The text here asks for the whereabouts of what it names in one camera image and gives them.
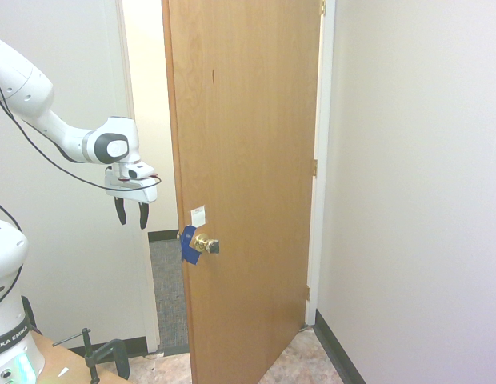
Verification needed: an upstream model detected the brass door knob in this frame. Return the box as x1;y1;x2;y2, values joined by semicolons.
193;233;222;256

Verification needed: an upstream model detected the blue tape patch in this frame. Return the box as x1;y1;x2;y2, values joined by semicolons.
178;225;204;266

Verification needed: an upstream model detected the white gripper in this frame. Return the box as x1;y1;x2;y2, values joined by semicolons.
103;166;158;230

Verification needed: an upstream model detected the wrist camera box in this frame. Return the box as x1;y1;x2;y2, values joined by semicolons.
126;161;157;180

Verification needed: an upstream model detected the black metal clamp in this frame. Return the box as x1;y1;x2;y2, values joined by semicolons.
52;327;131;384

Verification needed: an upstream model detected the white door frame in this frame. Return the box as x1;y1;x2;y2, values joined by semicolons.
104;0;337;354

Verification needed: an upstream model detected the brown wooden door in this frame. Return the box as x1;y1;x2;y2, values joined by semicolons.
161;0;323;384

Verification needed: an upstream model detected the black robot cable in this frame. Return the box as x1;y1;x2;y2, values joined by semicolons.
0;72;162;313

